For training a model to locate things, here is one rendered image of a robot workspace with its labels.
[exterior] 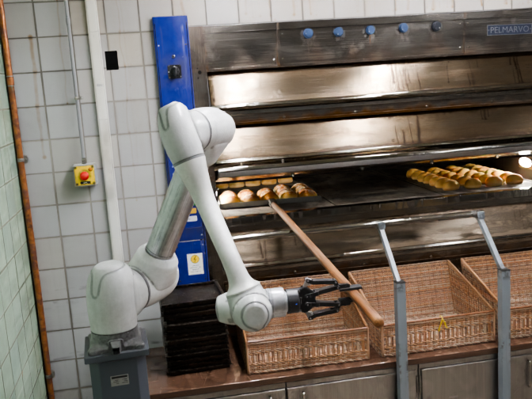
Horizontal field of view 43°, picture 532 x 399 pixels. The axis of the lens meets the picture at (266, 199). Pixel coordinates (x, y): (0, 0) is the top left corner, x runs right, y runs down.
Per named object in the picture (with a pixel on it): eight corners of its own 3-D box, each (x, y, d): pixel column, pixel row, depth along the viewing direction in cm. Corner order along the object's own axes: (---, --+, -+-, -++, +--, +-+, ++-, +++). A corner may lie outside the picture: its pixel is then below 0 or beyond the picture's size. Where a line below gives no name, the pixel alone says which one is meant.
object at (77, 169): (76, 184, 315) (74, 163, 314) (98, 183, 317) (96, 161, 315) (74, 187, 308) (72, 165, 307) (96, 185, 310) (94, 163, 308)
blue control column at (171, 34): (176, 323, 531) (150, 43, 494) (197, 321, 534) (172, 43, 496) (192, 451, 344) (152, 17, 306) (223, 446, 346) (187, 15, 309)
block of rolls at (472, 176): (404, 176, 422) (403, 168, 421) (475, 170, 429) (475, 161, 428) (445, 191, 363) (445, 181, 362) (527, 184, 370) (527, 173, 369)
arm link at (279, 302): (266, 313, 209) (284, 310, 210) (270, 323, 200) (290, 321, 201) (264, 284, 208) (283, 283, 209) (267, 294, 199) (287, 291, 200)
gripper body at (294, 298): (282, 284, 208) (311, 281, 209) (284, 310, 209) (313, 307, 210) (286, 291, 200) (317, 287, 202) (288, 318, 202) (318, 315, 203)
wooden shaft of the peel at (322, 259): (385, 328, 183) (385, 317, 182) (374, 329, 182) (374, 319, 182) (276, 207, 349) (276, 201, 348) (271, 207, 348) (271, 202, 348)
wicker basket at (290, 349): (234, 336, 339) (230, 283, 334) (343, 323, 347) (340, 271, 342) (246, 376, 292) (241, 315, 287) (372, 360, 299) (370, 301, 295)
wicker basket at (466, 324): (347, 322, 347) (345, 270, 343) (450, 309, 357) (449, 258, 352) (381, 359, 300) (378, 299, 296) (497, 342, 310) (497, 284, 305)
